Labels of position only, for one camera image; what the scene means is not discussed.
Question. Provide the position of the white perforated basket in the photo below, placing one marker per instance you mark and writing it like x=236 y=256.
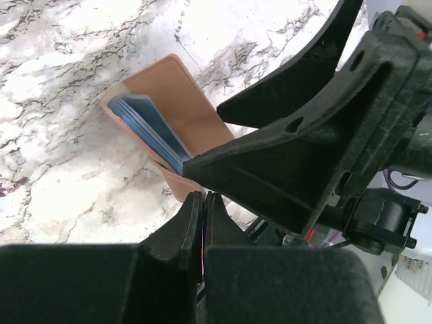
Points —
x=416 y=274

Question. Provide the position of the brown leather card holder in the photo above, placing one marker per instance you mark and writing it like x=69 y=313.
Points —
x=166 y=112

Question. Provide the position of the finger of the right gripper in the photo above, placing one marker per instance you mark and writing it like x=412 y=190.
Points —
x=297 y=81
x=285 y=172

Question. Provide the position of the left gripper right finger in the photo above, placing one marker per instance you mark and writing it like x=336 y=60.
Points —
x=248 y=283

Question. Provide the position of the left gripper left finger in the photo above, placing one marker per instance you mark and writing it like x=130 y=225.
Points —
x=154 y=281

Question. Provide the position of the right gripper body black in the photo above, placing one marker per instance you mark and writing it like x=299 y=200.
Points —
x=384 y=117

